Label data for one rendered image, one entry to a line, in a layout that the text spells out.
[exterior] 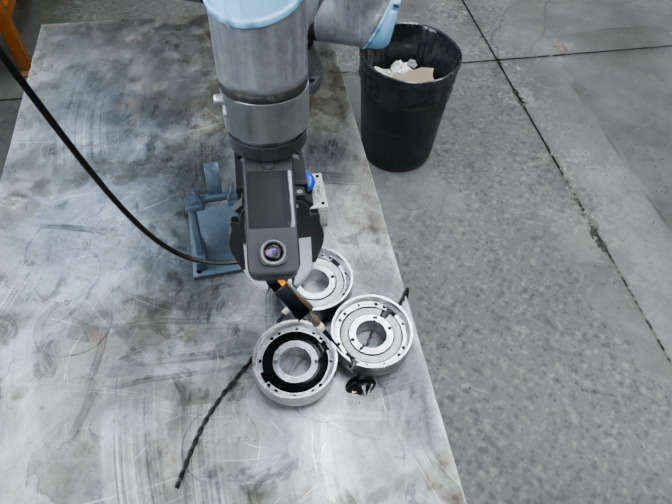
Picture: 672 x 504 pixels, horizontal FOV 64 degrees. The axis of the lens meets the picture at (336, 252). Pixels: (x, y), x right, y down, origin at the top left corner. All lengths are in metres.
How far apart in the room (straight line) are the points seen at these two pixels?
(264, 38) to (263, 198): 0.14
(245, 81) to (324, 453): 0.43
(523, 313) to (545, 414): 0.32
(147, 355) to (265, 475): 0.22
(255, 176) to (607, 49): 2.62
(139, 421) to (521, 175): 1.74
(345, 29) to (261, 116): 0.51
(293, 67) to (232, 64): 0.05
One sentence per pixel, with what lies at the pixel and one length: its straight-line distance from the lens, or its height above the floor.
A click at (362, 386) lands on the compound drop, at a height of 0.80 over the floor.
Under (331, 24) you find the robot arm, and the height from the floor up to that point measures 0.96.
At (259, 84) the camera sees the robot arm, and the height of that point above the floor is 1.19.
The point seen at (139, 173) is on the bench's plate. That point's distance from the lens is 0.95.
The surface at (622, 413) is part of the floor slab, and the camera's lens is 1.75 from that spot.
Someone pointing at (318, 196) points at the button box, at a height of 0.84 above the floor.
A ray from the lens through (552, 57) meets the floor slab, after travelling 2.82.
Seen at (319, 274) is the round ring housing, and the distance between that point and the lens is 0.76.
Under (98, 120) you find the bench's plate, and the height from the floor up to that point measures 0.80.
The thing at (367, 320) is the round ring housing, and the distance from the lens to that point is 0.71.
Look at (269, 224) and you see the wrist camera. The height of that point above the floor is 1.09.
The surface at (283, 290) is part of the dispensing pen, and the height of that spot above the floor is 0.94.
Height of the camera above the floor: 1.45
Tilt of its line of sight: 54 degrees down
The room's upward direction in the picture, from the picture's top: 3 degrees clockwise
